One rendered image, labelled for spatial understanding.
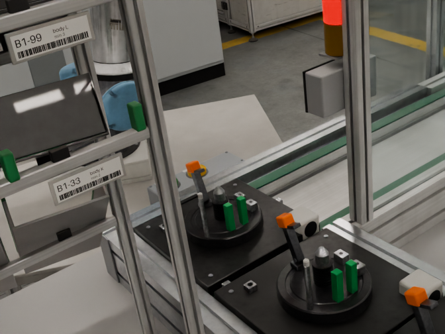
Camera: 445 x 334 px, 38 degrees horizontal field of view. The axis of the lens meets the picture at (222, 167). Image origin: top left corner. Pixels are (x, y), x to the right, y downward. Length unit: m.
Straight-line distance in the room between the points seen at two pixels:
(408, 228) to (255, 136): 0.60
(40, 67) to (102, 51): 2.67
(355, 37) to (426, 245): 0.46
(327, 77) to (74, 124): 0.43
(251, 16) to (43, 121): 4.54
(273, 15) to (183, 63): 1.19
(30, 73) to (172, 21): 0.97
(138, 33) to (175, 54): 3.68
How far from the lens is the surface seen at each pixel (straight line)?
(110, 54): 1.42
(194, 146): 1.71
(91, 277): 1.30
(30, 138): 0.75
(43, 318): 1.24
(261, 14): 5.30
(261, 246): 1.10
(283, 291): 0.97
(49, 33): 0.66
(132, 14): 0.70
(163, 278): 1.08
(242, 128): 1.77
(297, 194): 1.33
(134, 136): 0.74
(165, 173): 0.77
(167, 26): 4.32
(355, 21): 0.99
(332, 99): 1.04
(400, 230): 1.24
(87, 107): 0.76
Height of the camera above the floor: 1.61
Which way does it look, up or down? 28 degrees down
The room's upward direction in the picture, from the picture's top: 8 degrees counter-clockwise
